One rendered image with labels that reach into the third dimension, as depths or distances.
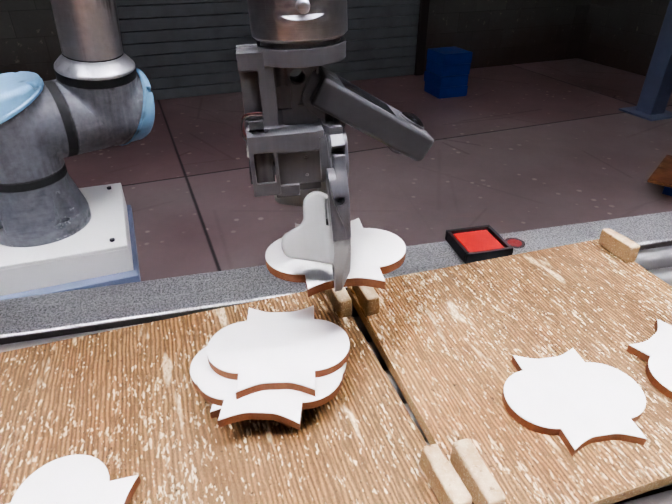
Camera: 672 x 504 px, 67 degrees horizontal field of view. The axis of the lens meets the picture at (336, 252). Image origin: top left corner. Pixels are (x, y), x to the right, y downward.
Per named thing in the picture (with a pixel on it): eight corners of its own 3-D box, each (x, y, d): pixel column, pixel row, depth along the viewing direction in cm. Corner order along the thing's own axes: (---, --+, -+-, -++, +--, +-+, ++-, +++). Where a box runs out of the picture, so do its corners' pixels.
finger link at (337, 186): (326, 238, 46) (316, 142, 45) (345, 236, 47) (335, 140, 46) (332, 243, 42) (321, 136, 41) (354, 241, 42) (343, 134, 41)
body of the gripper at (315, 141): (253, 170, 49) (235, 36, 43) (341, 161, 50) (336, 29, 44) (255, 206, 43) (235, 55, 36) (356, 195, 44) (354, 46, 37)
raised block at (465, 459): (446, 460, 45) (450, 440, 44) (465, 454, 46) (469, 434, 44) (483, 524, 40) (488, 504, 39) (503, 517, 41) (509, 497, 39)
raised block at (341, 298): (323, 292, 67) (323, 274, 65) (337, 289, 67) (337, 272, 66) (338, 320, 62) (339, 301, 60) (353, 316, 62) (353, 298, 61)
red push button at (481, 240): (451, 240, 82) (452, 233, 81) (485, 236, 83) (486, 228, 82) (468, 260, 77) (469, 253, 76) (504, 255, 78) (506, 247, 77)
